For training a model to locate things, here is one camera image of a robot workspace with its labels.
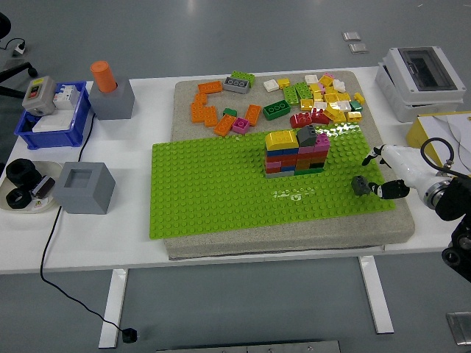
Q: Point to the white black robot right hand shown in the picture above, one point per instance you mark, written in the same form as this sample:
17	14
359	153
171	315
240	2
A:
401	162

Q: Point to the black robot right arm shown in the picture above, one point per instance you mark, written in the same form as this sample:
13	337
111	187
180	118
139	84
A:
454	198

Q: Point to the yellow square toy brick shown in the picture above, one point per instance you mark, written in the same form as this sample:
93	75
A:
317	96
331	97
359	97
330	89
354	117
326	79
307	104
315	88
283	83
344	96

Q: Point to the small green toy brick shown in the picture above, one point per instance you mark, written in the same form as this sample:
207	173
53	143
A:
356	106
230	112

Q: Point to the white square toy brick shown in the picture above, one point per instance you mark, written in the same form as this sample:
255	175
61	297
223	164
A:
345	106
319	104
311	78
339	85
271	85

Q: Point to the pink stacked toy brick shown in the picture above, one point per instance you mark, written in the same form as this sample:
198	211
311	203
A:
322	144

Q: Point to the red toy brick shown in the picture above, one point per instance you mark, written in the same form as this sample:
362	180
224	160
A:
302	120
319	116

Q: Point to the yellow arched toy brick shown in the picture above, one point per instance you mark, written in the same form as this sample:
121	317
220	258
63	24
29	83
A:
281	139

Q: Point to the lime green toy brick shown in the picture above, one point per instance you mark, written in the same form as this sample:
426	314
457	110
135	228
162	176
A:
290	95
302	89

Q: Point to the dark green long toy brick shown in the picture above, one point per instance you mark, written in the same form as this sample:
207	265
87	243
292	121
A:
276	109

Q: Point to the pink square toy brick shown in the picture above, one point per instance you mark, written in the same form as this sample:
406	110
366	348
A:
241	125

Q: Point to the grey long toy brick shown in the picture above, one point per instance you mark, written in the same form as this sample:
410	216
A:
235	85

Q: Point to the green studded baseplate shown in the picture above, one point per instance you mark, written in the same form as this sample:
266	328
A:
206	191

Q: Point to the orange long toy brick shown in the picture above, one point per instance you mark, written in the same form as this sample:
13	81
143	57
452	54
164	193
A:
210	86

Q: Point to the small orange toy brick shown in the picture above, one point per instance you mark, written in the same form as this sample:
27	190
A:
199	98

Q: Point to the yellow white cardboard box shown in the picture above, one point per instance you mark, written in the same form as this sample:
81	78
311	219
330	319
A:
441	125

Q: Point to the grey-brown foam mat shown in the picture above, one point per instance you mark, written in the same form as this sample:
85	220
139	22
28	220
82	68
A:
331	235

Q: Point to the small metal floor plate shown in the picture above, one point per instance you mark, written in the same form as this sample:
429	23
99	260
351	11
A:
351	35
358	48

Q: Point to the white table leg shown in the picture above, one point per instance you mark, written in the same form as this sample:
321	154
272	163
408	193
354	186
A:
112	309
377	294

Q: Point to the metal floor hatch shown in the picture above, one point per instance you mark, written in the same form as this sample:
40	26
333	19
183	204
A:
460	327

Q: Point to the long metal floor plate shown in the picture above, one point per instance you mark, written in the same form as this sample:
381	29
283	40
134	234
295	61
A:
250	347

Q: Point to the grey block with round hole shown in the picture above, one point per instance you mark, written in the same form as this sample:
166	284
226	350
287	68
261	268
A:
114	104

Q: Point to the orange cylinder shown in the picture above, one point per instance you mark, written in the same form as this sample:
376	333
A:
104	77

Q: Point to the grey block with square recess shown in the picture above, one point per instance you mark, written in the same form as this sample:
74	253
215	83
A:
84	200

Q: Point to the black plug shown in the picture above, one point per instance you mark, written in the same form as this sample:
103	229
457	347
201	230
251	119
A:
129	335

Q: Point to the white circuit breaker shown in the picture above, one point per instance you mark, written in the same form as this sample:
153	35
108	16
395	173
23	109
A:
66	96

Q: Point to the white plate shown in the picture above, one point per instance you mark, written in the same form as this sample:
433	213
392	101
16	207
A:
55	169

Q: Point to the blue plastic bin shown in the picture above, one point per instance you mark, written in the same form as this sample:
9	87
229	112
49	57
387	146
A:
55	139

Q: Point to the dark red cylindrical part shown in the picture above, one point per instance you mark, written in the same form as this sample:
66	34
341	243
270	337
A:
44	187

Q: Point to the large black nut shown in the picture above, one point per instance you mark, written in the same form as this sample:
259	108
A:
33	180

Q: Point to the small black nut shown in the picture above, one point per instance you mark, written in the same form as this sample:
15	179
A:
25	202

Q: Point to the black office chair base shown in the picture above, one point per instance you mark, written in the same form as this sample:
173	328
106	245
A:
14	70

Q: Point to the white power adapter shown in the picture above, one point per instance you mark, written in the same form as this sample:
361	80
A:
18	49

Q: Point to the white electrical enclosure box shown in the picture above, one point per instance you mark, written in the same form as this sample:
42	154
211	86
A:
404	92

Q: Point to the multicolour toy brick wall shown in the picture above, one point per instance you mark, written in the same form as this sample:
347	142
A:
283	162

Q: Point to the white switch panel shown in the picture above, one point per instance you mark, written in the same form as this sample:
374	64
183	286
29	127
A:
55	121

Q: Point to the grey push-button switch box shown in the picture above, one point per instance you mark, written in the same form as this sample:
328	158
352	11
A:
38	97

